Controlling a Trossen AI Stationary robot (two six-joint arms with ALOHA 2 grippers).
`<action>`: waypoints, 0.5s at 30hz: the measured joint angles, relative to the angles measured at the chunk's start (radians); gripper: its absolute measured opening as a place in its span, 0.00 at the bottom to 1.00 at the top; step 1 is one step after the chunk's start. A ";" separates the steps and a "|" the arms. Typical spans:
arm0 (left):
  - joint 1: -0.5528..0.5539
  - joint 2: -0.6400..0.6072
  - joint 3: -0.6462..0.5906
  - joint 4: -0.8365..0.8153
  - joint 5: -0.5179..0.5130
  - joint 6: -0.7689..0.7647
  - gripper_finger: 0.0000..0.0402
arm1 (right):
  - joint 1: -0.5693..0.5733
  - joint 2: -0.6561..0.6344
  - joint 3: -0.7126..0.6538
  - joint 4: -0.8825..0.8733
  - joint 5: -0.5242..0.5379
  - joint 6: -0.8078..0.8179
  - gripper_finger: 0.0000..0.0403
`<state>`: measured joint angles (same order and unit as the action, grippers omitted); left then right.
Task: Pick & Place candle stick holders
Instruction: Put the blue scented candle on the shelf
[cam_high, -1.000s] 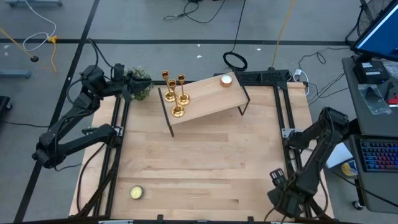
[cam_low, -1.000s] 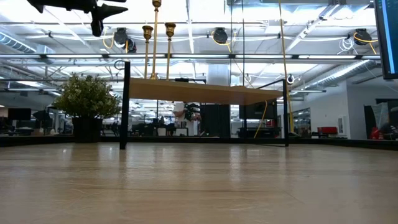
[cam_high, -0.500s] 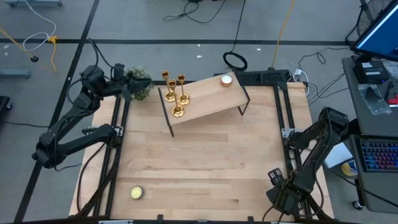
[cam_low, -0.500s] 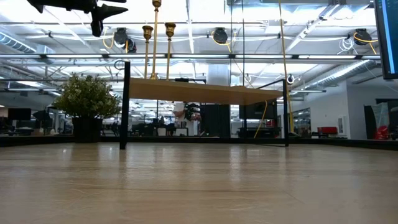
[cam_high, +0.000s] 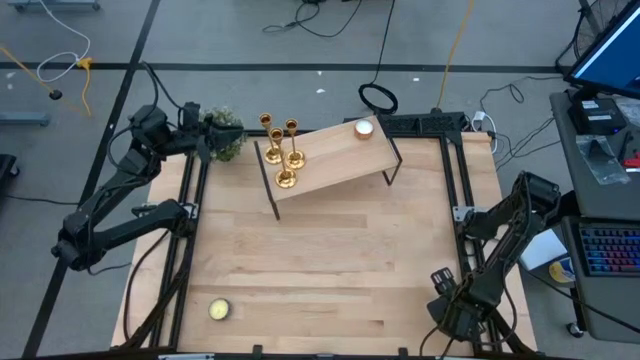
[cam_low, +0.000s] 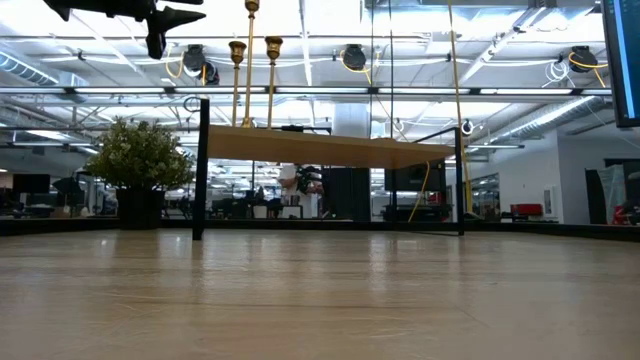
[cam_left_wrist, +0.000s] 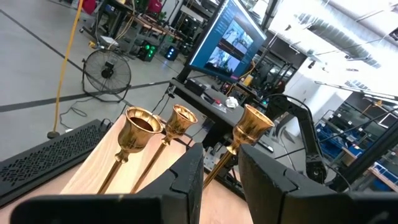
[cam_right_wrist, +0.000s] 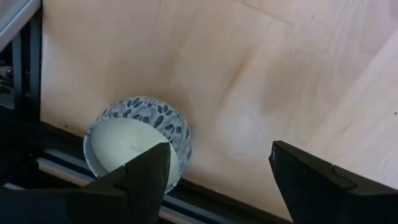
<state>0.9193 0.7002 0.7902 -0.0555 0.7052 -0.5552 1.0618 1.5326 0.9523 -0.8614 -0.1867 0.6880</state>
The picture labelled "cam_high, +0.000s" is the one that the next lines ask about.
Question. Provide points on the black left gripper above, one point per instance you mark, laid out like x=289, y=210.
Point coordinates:
x=192, y=130

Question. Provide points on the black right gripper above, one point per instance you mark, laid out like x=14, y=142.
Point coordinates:
x=457, y=315

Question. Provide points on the brass candlestick holder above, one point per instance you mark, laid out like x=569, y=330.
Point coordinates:
x=286, y=178
x=273, y=156
x=295, y=160

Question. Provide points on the copper candle tin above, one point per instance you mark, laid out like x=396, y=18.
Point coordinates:
x=364, y=129

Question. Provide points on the yellow wax candle tin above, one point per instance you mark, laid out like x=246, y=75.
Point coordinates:
x=219, y=309

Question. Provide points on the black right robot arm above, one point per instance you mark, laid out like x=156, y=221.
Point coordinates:
x=505, y=240

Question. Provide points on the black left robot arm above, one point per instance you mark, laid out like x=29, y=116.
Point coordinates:
x=112, y=185

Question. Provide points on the artificial potted plant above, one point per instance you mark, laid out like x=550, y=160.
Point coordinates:
x=227, y=152

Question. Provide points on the silver metal strip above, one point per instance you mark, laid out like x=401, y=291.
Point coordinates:
x=452, y=357
x=185, y=357

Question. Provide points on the black table edge clamp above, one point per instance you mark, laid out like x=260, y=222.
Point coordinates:
x=402, y=351
x=257, y=350

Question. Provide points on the yellow blue tape roll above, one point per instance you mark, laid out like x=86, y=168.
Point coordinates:
x=560, y=272

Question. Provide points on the black caster wheel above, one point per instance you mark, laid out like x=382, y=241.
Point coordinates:
x=575, y=329

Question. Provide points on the wooden shelf riser black legs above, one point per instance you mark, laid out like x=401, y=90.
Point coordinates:
x=340, y=155

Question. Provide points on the backlit rainbow keyboard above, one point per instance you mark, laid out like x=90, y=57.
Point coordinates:
x=612, y=250

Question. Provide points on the black floor plug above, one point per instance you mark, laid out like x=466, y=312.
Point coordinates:
x=55, y=94

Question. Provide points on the grey desk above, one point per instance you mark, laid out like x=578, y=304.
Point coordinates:
x=600, y=200

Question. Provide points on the white power adapter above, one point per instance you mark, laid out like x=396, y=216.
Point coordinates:
x=480, y=117

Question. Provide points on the grey metal stand foot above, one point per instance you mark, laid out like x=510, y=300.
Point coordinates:
x=55, y=5
x=22, y=119

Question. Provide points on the clear plastic bag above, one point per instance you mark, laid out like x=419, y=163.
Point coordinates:
x=602, y=160

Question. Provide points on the black chair base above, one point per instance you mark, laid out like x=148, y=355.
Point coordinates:
x=6, y=167

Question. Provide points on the red item on desk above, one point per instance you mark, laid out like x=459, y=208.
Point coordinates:
x=632, y=161

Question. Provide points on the small black computer box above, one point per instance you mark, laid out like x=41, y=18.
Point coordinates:
x=595, y=115

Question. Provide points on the computer monitor blue screen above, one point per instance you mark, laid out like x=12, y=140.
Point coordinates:
x=615, y=55

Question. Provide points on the black floor fan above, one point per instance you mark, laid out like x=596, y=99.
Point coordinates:
x=589, y=15

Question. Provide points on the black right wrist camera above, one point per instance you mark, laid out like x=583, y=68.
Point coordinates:
x=443, y=281

